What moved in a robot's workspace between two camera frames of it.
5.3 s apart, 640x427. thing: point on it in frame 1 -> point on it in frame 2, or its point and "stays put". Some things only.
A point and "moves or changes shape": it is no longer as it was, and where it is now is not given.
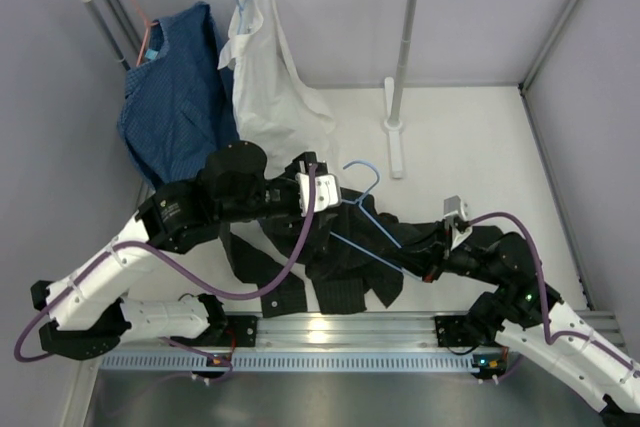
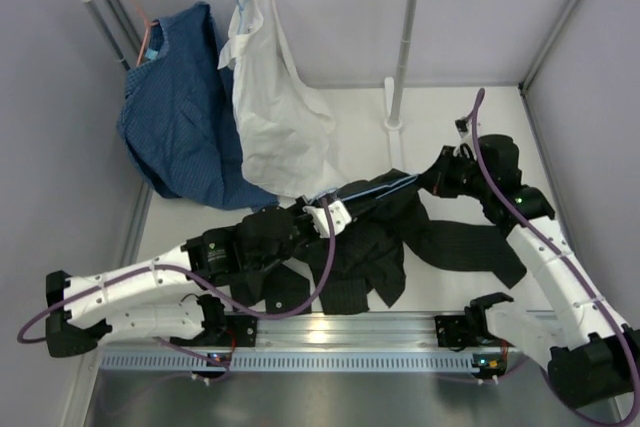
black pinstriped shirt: [338, 256] moves or changes shape
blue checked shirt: [177, 106] stays put
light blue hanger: [360, 202] -> [348, 198]
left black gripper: [310, 222] -> [297, 208]
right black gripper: [436, 269] -> [436, 180]
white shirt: [276, 107] stays put
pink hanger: [148, 24] stays put
